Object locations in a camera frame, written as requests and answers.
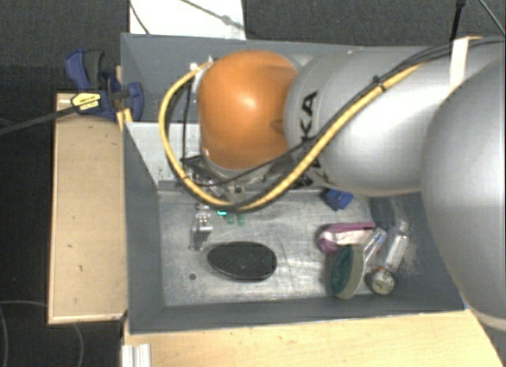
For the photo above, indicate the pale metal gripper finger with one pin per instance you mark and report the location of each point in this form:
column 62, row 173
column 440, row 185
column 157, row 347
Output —
column 202, row 210
column 203, row 226

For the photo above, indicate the black oval disc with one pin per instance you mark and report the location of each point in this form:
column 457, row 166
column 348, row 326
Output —
column 242, row 260

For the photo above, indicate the grey metal bin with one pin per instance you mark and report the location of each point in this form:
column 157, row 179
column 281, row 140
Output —
column 178, row 278

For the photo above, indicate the pale wood flat board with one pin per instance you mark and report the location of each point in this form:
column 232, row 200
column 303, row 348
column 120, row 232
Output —
column 89, row 215

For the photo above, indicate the blue ribbed object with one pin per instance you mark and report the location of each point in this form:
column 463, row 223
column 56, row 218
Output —
column 337, row 198

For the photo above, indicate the green and beige round sponge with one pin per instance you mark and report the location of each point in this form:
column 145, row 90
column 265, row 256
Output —
column 344, row 272

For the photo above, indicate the clear plastic bottle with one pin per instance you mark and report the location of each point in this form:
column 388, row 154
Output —
column 375, row 244
column 397, row 248

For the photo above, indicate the small white round object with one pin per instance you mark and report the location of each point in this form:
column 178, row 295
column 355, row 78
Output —
column 380, row 282

